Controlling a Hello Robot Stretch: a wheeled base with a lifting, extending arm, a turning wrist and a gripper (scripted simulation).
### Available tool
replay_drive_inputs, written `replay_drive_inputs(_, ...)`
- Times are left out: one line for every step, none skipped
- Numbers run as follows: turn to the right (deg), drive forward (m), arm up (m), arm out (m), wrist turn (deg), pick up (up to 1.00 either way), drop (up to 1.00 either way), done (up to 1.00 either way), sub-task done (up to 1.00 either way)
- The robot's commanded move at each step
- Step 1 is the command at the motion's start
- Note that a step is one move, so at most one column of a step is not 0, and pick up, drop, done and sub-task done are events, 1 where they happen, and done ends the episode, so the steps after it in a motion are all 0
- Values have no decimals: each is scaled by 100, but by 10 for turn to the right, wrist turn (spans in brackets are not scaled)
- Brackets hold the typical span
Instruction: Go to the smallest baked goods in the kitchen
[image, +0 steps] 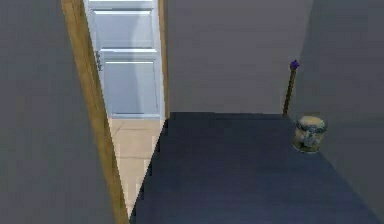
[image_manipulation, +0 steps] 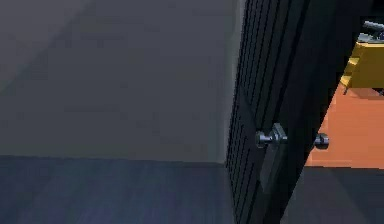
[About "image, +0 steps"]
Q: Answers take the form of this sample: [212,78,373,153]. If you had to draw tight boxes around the brown stick with purple tip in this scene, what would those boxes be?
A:
[282,59,300,118]

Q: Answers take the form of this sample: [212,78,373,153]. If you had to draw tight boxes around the tan and grey round pot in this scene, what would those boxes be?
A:
[292,115,328,154]

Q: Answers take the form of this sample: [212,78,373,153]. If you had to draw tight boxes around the white panelled room door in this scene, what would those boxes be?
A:
[83,0,166,120]

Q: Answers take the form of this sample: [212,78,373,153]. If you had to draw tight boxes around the brown wooden door frame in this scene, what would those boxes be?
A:
[60,0,171,224]

